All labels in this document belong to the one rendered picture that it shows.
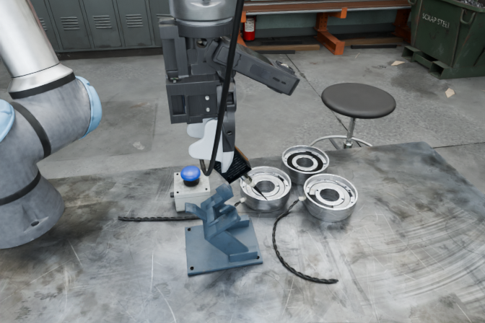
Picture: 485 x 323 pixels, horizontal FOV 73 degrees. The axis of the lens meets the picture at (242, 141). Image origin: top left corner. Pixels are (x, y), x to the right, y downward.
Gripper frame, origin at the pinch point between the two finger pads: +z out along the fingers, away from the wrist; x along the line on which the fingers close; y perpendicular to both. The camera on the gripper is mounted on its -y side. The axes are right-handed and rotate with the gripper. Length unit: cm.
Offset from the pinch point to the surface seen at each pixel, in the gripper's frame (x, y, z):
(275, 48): -324, -103, 96
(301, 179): -12.2, -17.6, 17.4
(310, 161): -17.8, -21.8, 17.4
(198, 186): -11.5, 4.3, 15.2
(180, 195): -9.7, 8.0, 15.3
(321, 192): -7.7, -20.4, 17.4
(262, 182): -12.7, -9.1, 17.2
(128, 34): -336, 59, 75
